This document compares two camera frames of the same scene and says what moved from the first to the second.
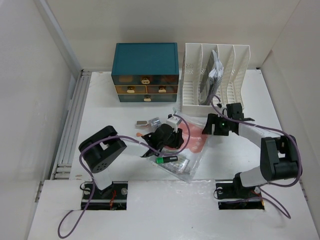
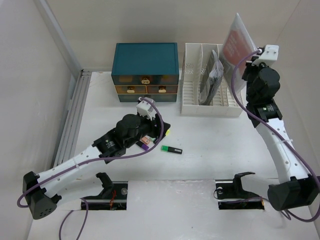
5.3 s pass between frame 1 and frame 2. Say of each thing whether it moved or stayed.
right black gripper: moved
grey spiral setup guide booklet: stayed
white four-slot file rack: stayed
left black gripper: moved
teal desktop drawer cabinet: stayed
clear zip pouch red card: moved
